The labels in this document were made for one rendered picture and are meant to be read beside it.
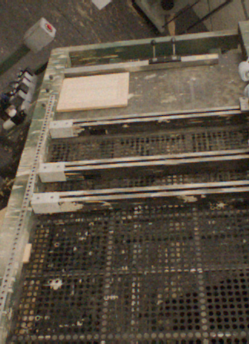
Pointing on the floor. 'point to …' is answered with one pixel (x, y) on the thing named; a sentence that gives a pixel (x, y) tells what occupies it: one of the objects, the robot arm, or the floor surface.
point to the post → (11, 60)
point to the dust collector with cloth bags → (152, 11)
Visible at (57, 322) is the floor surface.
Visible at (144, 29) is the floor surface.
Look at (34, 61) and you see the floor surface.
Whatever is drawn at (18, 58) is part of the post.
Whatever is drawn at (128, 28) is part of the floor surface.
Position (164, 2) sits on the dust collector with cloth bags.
